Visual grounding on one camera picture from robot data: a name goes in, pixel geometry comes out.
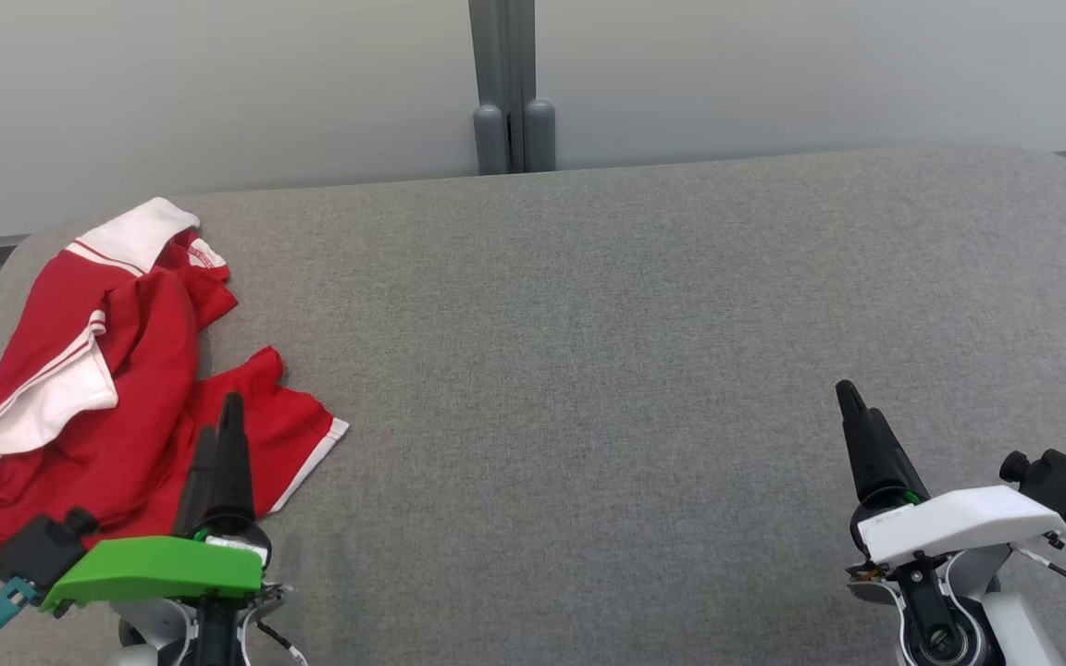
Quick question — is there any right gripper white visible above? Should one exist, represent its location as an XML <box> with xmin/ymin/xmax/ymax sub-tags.
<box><xmin>835</xmin><ymin>379</ymin><xmax>1066</xmax><ymax>566</ymax></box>

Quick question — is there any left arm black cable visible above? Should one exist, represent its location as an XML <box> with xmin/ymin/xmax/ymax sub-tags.
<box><xmin>255</xmin><ymin>618</ymin><xmax>309</xmax><ymax>666</ymax></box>

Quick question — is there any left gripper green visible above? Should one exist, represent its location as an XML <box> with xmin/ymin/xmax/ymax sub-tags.
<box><xmin>40</xmin><ymin>392</ymin><xmax>273</xmax><ymax>615</ymax></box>

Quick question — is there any red shorts white trim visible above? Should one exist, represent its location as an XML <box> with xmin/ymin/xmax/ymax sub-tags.
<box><xmin>98</xmin><ymin>231</ymin><xmax>350</xmax><ymax>556</ymax></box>

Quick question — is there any grey metal partition post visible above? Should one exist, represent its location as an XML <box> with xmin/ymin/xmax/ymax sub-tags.
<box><xmin>468</xmin><ymin>0</ymin><xmax>558</xmax><ymax>177</ymax></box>

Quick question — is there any grey fabric sofa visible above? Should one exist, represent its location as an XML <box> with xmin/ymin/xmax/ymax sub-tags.
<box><xmin>0</xmin><ymin>146</ymin><xmax>1066</xmax><ymax>666</ymax></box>

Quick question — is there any red white basketball jersey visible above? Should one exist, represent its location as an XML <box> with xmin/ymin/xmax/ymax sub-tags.
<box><xmin>0</xmin><ymin>197</ymin><xmax>203</xmax><ymax>579</ymax></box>

